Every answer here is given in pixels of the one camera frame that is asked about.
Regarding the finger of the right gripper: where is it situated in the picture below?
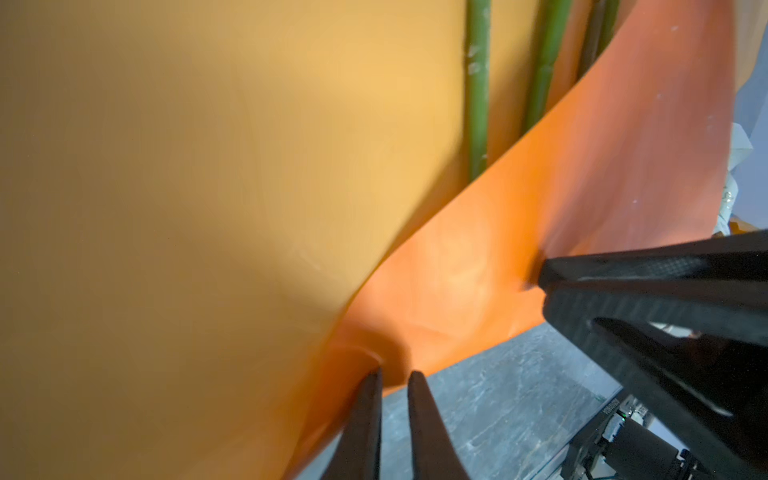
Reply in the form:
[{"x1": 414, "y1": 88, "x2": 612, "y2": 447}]
[
  {"x1": 543, "y1": 279, "x2": 767, "y2": 479},
  {"x1": 538, "y1": 230, "x2": 767, "y2": 288}
]

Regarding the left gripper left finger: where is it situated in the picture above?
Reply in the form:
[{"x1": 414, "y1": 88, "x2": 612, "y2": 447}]
[{"x1": 321, "y1": 368, "x2": 383, "y2": 480}]

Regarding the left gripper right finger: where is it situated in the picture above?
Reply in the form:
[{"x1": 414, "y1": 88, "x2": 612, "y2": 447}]
[{"x1": 407, "y1": 371, "x2": 470, "y2": 480}]

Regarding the orange wrapping paper sheet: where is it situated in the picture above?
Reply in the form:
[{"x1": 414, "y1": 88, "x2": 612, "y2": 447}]
[{"x1": 1, "y1": 1, "x2": 767, "y2": 479}]

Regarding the pale white fake rose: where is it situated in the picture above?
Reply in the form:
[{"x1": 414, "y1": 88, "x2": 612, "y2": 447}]
[{"x1": 523, "y1": 0, "x2": 572, "y2": 133}]

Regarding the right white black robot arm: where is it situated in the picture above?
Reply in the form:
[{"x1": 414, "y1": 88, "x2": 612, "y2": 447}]
[{"x1": 538, "y1": 231, "x2": 767, "y2": 479}]

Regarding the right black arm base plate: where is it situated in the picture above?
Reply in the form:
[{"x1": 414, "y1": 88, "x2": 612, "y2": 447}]
[{"x1": 560, "y1": 389, "x2": 648, "y2": 480}]

